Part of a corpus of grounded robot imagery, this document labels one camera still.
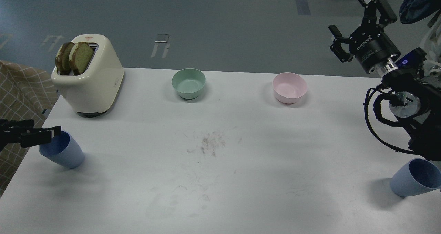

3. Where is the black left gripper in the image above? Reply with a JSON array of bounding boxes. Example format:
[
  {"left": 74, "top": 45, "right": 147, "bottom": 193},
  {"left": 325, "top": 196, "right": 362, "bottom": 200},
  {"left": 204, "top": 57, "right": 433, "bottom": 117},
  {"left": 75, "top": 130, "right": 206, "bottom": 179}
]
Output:
[{"left": 0, "top": 119, "right": 61, "bottom": 151}]

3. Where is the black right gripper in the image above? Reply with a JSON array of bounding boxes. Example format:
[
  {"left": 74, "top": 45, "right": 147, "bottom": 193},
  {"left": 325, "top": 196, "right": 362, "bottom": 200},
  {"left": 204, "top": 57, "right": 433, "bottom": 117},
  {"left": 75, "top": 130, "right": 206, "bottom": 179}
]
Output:
[{"left": 328, "top": 0, "right": 401, "bottom": 74}]

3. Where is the light blue cup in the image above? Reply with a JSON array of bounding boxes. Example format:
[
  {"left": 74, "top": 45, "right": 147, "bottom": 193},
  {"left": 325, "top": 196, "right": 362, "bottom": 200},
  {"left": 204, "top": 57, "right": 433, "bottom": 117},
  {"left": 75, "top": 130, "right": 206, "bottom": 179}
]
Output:
[{"left": 389, "top": 158, "right": 441, "bottom": 197}]

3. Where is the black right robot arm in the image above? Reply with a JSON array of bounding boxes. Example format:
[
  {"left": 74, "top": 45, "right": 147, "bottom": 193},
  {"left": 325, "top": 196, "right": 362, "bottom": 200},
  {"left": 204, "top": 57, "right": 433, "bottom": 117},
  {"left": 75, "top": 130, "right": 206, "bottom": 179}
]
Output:
[{"left": 329, "top": 0, "right": 440, "bottom": 161}]

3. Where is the beige checkered cloth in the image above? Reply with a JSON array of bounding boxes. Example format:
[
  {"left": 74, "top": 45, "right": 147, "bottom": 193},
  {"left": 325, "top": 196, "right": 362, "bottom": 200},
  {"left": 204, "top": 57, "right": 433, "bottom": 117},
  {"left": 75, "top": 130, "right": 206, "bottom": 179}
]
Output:
[{"left": 0, "top": 61, "right": 59, "bottom": 194}]

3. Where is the cream white toaster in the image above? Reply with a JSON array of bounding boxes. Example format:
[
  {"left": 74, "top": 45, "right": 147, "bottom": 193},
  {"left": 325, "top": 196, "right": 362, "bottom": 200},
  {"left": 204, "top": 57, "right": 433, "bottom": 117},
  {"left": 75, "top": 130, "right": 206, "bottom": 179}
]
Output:
[{"left": 51, "top": 34, "right": 124, "bottom": 117}]

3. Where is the left toast slice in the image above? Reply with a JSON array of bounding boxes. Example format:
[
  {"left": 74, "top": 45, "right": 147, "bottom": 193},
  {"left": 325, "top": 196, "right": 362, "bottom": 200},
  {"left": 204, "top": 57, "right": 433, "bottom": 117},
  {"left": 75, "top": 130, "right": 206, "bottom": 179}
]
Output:
[{"left": 55, "top": 42, "right": 74, "bottom": 75}]

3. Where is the pink bowl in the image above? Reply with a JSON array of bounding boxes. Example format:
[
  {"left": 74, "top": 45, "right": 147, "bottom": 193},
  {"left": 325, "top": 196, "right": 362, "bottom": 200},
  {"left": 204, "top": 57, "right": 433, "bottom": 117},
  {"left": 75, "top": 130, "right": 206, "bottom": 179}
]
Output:
[{"left": 271, "top": 72, "right": 308, "bottom": 105}]

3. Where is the green bowl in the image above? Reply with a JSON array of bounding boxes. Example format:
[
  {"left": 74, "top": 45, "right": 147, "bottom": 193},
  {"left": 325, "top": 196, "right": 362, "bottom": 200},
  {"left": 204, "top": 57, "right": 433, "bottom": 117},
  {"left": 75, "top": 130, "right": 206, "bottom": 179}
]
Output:
[{"left": 171, "top": 68, "right": 206, "bottom": 100}]

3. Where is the white chair frame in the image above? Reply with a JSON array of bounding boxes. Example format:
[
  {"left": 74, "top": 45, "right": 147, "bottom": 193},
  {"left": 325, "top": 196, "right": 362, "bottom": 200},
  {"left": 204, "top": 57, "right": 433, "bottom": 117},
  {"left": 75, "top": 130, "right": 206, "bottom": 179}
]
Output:
[{"left": 419, "top": 10, "right": 441, "bottom": 89}]

